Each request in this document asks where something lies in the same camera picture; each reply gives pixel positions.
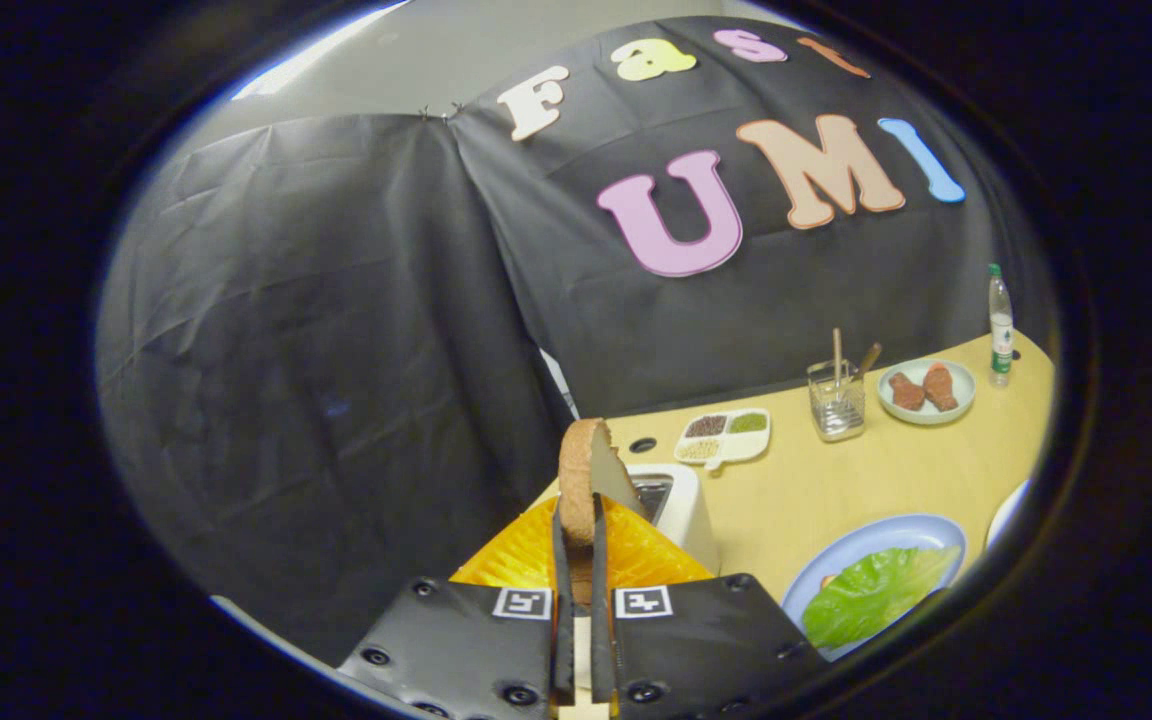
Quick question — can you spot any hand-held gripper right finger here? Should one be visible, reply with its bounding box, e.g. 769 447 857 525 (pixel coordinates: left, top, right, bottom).
591 490 827 720

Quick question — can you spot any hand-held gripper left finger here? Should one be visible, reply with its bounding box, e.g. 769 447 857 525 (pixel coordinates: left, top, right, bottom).
336 497 577 720

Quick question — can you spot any toasted bread slice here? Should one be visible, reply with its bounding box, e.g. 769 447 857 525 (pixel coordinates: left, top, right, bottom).
558 418 652 606

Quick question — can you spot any green lettuce leaf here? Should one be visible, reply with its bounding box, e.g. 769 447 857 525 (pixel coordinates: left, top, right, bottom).
802 545 963 651

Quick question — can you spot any white toaster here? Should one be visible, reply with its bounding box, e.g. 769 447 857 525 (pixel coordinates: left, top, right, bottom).
626 463 722 576

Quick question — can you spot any white divided condiment dish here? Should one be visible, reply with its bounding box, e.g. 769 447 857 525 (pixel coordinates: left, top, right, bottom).
674 407 772 471

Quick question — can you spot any blue round plate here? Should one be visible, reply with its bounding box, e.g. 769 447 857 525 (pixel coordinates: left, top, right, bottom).
782 514 968 661

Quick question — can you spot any clear utensil holder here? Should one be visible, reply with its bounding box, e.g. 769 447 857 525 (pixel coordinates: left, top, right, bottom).
806 360 867 442

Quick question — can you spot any pale green plate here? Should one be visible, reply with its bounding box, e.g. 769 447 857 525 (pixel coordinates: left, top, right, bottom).
877 359 977 426

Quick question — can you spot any white rectangular plate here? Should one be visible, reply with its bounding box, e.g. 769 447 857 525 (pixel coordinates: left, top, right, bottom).
986 480 1032 549

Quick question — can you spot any clear water bottle green cap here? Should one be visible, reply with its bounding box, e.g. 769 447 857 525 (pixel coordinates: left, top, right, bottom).
987 264 1015 388

